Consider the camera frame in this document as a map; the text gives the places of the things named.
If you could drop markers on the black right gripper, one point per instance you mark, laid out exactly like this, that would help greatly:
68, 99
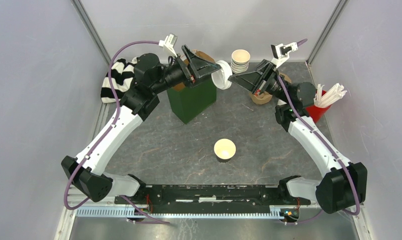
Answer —
259, 79

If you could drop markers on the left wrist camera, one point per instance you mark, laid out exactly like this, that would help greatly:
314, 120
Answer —
168, 44

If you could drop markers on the black white striped cloth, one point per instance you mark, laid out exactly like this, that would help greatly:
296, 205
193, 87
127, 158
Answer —
122, 74

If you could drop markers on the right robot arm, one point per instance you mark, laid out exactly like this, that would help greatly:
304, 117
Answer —
343, 184

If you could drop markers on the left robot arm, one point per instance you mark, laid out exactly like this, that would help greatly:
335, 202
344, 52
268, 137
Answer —
86, 171

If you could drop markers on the brown cardboard cup carrier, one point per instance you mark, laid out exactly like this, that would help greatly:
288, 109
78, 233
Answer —
265, 97

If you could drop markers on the red cup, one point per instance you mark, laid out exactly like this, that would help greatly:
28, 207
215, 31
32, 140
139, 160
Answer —
317, 112

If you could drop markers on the stack of paper cups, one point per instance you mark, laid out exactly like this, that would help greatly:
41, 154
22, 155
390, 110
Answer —
239, 61

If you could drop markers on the green brown paper bag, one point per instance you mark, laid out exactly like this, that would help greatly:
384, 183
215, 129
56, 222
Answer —
187, 103

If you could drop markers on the white wrapped straws bundle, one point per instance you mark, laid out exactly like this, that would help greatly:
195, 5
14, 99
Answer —
324, 100

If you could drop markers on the single paper coffee cup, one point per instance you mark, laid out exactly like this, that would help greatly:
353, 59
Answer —
224, 149

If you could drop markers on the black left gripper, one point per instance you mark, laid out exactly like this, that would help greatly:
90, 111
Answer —
201, 67

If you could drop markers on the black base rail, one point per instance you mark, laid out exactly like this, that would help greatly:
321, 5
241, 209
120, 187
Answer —
211, 198

